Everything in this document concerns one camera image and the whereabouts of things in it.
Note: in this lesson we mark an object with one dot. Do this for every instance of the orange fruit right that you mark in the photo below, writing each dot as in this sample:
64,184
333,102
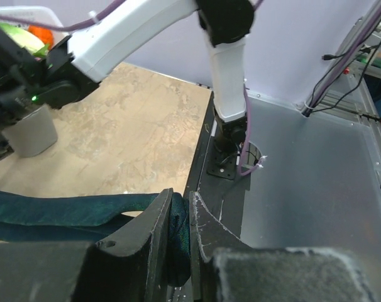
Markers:
45,35

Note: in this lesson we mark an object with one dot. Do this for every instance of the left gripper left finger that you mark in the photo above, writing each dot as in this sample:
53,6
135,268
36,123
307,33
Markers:
130,264

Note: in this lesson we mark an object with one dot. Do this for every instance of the green lettuce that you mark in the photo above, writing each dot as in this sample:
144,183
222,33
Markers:
25,40

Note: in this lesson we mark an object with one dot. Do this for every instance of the dark green tie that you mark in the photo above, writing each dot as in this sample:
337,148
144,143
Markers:
91,218

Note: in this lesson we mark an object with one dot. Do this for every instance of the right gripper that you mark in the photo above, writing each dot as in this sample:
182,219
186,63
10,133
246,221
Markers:
19,77

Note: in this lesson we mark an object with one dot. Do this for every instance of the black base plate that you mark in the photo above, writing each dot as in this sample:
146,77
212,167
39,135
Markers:
213,175

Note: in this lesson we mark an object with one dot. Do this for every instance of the grey cylinder roll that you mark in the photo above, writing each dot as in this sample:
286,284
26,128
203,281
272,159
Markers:
33,134

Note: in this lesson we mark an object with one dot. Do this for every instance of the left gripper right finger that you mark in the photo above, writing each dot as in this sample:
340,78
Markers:
208,237

